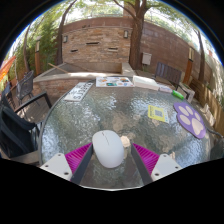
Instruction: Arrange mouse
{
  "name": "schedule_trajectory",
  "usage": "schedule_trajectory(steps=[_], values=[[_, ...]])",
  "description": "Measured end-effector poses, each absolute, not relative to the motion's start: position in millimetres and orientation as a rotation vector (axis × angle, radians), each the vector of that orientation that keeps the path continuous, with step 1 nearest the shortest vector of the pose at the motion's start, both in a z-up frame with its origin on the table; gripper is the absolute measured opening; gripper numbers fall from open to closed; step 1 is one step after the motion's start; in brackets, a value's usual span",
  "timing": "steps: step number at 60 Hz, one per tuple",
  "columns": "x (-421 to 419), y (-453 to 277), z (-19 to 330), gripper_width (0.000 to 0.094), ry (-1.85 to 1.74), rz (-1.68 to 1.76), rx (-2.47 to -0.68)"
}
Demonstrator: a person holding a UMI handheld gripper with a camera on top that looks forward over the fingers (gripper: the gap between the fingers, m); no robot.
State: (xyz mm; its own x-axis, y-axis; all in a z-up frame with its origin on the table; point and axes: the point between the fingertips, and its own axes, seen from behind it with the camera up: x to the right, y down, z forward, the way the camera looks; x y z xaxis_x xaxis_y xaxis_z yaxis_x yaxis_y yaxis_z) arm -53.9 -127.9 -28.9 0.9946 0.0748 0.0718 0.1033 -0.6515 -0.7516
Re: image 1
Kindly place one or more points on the wooden lamp post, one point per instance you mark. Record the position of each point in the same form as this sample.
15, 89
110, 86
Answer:
37, 55
189, 65

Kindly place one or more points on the black armrest patio chair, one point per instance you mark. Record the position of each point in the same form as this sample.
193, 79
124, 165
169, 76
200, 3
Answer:
13, 130

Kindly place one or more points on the green tube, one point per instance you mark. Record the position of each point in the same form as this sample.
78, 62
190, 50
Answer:
177, 94

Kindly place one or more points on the thin white book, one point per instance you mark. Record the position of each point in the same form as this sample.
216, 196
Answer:
165, 88

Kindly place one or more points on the wall lantern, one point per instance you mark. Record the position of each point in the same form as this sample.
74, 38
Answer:
126, 34
65, 38

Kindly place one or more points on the purple paw-shaped mouse pad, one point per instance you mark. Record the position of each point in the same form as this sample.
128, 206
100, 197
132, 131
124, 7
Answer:
191, 120

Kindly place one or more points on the slender tree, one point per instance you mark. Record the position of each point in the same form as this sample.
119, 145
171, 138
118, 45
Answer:
201, 56

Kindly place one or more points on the wooden stick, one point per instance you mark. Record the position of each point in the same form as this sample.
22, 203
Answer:
58, 67

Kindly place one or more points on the thin leaning tree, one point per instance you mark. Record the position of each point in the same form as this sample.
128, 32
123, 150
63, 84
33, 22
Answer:
60, 40

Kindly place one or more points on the grey mesh chair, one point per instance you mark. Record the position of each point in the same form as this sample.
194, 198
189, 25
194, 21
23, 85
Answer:
25, 85

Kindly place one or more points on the white computer mouse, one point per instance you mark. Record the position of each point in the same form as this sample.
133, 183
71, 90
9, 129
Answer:
108, 150

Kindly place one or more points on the yellow square card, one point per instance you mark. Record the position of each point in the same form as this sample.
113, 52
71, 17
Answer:
158, 113

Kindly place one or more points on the thick tree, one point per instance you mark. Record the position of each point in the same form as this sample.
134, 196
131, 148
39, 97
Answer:
136, 40

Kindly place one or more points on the raised stone basin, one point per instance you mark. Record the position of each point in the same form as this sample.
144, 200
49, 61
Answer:
83, 75

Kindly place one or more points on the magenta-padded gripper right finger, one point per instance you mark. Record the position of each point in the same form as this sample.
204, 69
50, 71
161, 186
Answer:
165, 164

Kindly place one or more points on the white printed sign plate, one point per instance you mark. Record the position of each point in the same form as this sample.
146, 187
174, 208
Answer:
79, 91

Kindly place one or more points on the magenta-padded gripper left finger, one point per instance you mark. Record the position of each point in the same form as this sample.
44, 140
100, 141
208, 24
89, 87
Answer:
56, 163

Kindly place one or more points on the grey utility box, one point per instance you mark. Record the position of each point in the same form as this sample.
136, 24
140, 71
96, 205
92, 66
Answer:
146, 58

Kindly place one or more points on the white flat box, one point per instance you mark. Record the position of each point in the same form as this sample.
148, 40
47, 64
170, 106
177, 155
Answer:
146, 82

